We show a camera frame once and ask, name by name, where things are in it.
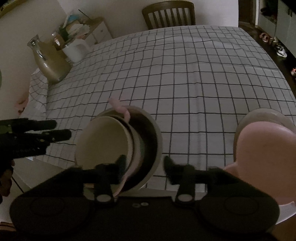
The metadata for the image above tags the cream white bowl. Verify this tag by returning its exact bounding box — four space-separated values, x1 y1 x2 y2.
75 116 132 173

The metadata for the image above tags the large white plate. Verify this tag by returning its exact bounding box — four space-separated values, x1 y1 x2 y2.
233 108 295 223

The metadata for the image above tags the pink bear-shaped plate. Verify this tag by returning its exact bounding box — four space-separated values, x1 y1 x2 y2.
224 121 295 205

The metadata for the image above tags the large stainless steel bowl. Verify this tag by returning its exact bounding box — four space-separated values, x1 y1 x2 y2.
93 105 164 193

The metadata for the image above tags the pink steel-lined bowl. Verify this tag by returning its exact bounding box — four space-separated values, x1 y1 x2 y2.
109 98 145 197

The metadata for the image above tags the gold thermos jug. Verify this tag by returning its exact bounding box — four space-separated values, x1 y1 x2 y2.
27 35 71 84

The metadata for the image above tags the white electric kettle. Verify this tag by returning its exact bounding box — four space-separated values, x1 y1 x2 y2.
62 38 90 63

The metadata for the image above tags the white checkered tablecloth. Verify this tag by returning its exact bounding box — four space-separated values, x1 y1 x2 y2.
22 26 295 190

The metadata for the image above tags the small wooden side cabinet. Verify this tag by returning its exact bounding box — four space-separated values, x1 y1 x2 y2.
55 16 113 47

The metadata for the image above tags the far wooden chair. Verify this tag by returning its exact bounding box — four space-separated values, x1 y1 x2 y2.
142 1 196 30

